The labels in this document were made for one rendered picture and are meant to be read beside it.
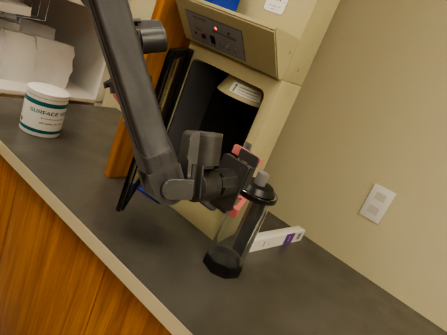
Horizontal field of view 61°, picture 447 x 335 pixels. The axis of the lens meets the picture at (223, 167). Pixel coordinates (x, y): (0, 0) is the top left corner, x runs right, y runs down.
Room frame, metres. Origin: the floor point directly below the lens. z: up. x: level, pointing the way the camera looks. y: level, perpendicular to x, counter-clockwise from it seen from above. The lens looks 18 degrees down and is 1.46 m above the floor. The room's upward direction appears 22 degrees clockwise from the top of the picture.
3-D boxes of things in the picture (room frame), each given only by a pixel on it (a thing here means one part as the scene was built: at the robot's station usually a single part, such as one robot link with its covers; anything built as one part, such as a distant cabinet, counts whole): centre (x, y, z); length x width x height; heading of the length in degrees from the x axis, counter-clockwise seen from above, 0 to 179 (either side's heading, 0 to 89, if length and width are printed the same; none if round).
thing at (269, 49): (0.98, 0.12, 1.46); 0.32 x 0.11 x 0.10; 59
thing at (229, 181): (0.70, -0.01, 1.20); 0.07 x 0.07 x 0.10; 58
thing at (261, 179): (0.84, -0.09, 1.18); 0.09 x 0.09 x 0.07
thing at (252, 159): (0.76, -0.05, 1.23); 0.09 x 0.07 x 0.07; 148
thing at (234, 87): (1.10, 0.02, 1.34); 0.18 x 0.18 x 0.05
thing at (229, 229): (0.84, -0.09, 1.06); 0.11 x 0.11 x 0.21
